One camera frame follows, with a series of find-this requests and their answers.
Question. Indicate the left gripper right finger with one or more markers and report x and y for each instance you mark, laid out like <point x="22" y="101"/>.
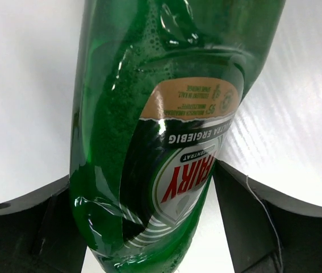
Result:
<point x="267" y="230"/>

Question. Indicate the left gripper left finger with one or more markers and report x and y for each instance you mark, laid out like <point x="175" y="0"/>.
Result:
<point x="38" y="232"/>

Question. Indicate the green Fairy dish soap bottle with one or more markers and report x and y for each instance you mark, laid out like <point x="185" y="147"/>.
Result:
<point x="157" y="86"/>

